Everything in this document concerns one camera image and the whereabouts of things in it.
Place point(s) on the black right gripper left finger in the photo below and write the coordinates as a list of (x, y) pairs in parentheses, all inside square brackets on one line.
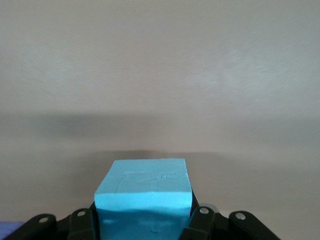
[(75, 225)]

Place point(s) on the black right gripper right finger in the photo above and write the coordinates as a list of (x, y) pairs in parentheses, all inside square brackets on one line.
[(212, 225)]

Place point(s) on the purple foam cube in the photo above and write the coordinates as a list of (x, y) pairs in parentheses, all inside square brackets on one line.
[(10, 226)]

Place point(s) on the cyan foam cube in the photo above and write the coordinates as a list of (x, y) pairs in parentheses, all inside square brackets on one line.
[(143, 180)]

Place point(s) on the brown table cover sheet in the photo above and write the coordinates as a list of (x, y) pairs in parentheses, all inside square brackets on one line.
[(160, 75)]

